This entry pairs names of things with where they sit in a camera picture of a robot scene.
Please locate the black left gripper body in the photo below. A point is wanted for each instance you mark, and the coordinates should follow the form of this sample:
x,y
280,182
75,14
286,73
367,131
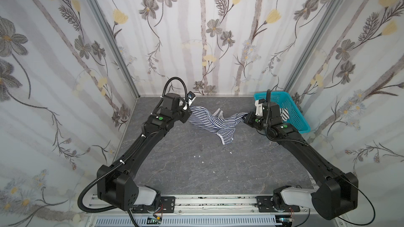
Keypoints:
x,y
184,115

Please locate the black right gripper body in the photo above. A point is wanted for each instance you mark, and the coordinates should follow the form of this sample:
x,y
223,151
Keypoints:
x,y
249,120

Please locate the blue striped tank top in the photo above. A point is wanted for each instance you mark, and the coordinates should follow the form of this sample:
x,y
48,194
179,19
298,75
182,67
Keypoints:
x,y
215,123

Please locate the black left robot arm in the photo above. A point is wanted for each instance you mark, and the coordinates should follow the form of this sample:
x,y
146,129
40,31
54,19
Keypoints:
x,y
117,186

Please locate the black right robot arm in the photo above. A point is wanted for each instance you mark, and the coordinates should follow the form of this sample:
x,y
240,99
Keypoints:
x,y
337,192

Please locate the black striped tank top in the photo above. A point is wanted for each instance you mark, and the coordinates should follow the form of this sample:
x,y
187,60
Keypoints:
x,y
284,114

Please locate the teal plastic basket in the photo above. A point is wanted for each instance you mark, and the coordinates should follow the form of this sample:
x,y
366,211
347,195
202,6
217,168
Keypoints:
x,y
296,118

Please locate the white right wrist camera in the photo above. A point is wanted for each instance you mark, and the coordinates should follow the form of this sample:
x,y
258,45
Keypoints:
x,y
259,107

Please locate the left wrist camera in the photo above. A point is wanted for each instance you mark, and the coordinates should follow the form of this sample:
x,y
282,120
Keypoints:
x,y
190,97

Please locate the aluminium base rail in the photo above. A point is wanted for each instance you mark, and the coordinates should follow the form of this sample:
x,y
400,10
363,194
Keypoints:
x,y
246,204

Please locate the white vented cable duct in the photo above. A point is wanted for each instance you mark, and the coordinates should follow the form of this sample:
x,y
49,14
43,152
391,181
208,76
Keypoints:
x,y
209,221

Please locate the aluminium corner post right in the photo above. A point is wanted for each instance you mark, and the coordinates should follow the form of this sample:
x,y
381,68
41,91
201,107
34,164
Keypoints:
x,y
320,30

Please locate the aluminium corner post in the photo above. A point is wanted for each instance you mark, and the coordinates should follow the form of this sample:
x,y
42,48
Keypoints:
x,y
111,41
320,30

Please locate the aluminium corner post left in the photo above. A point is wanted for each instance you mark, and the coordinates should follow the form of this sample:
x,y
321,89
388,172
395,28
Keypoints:
x,y
111,41

